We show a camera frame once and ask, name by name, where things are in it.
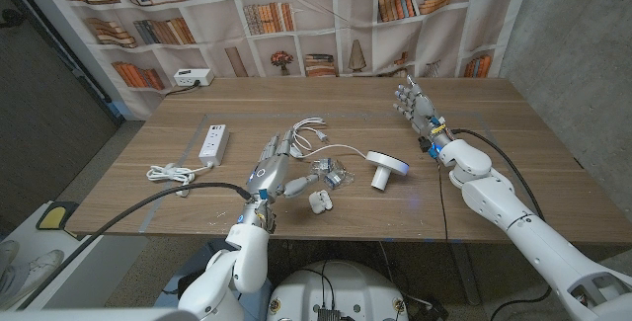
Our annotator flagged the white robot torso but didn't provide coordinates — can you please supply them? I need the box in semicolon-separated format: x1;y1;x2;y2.
266;260;410;321

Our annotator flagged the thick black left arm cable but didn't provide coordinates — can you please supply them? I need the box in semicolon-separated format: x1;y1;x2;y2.
17;182;253;311

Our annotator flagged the yellow black foot pedal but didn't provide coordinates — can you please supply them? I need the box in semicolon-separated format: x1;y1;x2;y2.
35;201;80;231

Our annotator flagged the white bundled power cord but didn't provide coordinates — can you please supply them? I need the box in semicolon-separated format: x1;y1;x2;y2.
145;161;214;197

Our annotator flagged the white power strip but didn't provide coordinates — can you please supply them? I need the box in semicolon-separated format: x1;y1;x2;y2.
197;123;231;168

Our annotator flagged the white low platform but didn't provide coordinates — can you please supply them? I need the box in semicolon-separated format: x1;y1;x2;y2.
0;201;149;312

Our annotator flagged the white outlet box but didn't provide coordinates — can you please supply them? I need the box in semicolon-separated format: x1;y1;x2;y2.
173;67;215;88

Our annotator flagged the thin black hanging wire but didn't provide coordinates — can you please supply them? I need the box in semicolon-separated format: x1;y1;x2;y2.
435;157;453;243

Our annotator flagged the white round charger stand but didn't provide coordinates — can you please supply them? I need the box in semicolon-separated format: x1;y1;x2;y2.
364;149;411;193

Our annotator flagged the white USB cable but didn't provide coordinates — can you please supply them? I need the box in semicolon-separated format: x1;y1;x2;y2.
289;116;369;160

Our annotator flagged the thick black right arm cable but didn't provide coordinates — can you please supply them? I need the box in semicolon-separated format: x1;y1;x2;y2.
451;126;552;321

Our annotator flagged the clear plastic bag with parts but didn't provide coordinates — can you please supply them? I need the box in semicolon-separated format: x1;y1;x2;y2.
309;156;356;190

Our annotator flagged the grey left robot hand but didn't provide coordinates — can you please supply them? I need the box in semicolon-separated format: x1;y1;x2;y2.
240;130;321;232

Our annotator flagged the printed bookshelf backdrop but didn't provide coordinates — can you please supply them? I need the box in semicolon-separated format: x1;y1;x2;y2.
9;0;537;120

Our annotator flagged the white AirPods case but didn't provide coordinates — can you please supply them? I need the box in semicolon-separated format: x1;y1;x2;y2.
308;189;335;215

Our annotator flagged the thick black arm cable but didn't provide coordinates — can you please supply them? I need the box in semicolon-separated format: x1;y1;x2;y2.
451;126;552;321
17;182;253;311

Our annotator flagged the grey table leg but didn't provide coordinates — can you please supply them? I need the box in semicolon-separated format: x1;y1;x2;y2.
451;241;483;307

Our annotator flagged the black outlet box cable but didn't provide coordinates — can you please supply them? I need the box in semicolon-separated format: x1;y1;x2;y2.
164;79;202;98

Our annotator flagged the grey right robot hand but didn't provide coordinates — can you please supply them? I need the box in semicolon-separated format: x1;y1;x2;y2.
393;73;454;152

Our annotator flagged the white sneaker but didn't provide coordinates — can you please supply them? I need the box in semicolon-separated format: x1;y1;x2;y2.
0;239;21;273
0;249;65;310

